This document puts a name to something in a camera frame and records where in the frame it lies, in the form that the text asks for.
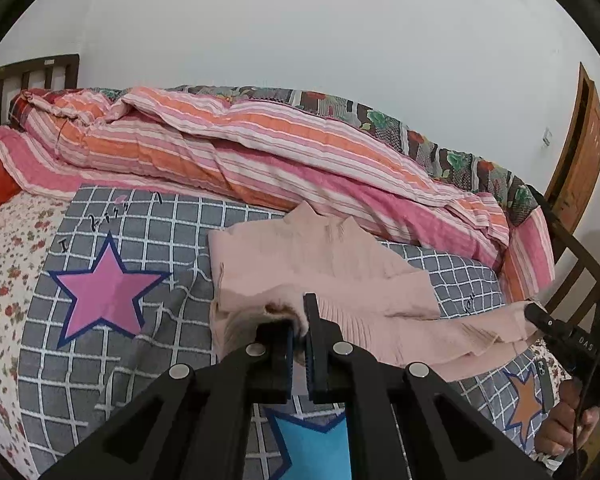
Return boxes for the black cable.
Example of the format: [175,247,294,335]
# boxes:
[572,290,600,461]

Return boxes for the person's right hand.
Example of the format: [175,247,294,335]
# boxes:
[534,379,600,460]

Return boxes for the dark smartphone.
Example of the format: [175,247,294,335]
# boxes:
[535,359,557,415]

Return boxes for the floral bedsheet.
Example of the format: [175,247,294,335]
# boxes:
[0,192,576,480]

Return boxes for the grey checked star blanket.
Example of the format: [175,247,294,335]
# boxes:
[17,184,563,480]

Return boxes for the dark wooden headboard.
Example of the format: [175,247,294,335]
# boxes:
[0,54,81,133]

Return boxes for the dark patchwork floral quilt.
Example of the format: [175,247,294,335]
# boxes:
[87,85,538,228]

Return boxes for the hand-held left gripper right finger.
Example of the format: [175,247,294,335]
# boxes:
[303,292,552,480]

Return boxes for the brown wooden door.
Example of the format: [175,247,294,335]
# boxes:
[544,62,600,233]

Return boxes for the pink orange striped quilt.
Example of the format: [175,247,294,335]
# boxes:
[0,86,556,306]

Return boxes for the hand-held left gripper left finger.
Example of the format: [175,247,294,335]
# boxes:
[40,322,297,480]

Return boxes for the dark wooden footboard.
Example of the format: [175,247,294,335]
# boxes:
[525,185,600,321]

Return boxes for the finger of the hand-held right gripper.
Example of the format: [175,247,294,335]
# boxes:
[524,302,579,347]

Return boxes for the pink knit sweater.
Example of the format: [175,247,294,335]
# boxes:
[207,200,541,383]

